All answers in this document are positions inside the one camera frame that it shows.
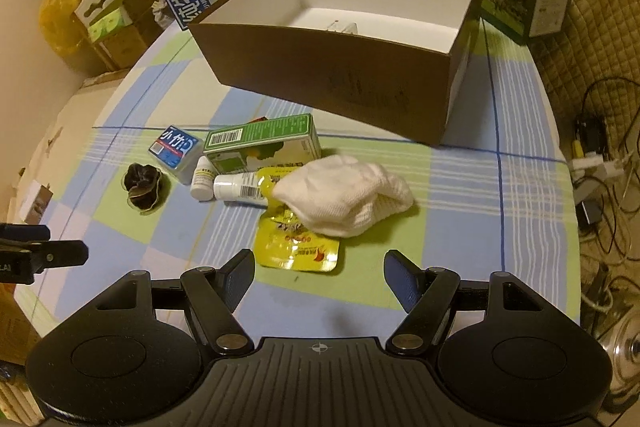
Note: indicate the small white pill bottle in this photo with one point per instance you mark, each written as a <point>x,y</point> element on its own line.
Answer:
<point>201,179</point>

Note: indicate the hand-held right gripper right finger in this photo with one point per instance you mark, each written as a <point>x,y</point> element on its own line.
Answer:
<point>402,282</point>

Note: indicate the yellow snack pouch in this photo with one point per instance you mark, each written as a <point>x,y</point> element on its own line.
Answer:
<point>295,247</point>

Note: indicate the white sock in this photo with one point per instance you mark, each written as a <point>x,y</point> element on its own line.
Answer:
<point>340,197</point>

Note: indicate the brown cardboard carton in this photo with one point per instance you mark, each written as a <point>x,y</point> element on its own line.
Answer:
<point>15,322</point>

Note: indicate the beige quilted chair cover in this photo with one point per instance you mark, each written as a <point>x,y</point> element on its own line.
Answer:
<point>600,32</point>

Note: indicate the dark brown dried flower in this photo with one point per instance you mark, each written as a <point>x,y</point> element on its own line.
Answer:
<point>144,187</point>

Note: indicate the yellow plastic bag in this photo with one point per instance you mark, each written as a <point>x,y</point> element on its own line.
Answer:
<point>57,17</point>

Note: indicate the green tissue pack display box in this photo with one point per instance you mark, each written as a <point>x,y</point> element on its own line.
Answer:
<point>107,17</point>

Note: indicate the flat cardboard sheet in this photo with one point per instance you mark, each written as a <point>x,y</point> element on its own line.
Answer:
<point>102,77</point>

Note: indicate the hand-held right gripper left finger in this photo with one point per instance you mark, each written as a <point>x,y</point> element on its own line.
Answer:
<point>240,277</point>

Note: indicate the small clear plastic package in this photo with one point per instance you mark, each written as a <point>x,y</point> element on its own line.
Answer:
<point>344,27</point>

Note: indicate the white tube bottle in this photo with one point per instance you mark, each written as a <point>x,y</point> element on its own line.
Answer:
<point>237,188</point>

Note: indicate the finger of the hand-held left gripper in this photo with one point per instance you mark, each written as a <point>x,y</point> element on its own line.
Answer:
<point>25,232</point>
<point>55,253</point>

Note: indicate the grey power adapter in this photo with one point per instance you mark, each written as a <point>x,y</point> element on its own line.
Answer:
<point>589,212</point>

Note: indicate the black power adapter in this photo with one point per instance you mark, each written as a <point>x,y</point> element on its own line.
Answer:
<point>591,134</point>

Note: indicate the white power strip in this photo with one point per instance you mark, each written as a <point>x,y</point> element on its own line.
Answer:
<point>597,166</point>

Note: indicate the green medicine box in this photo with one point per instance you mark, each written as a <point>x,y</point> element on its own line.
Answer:
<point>265,137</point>

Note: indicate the metal fan base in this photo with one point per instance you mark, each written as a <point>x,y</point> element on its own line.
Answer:
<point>622,362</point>

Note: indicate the small blue tissue packet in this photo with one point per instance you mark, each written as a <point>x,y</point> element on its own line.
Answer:
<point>172,149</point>

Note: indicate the brown cardboard box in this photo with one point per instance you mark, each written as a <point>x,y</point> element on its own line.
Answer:
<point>325,77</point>

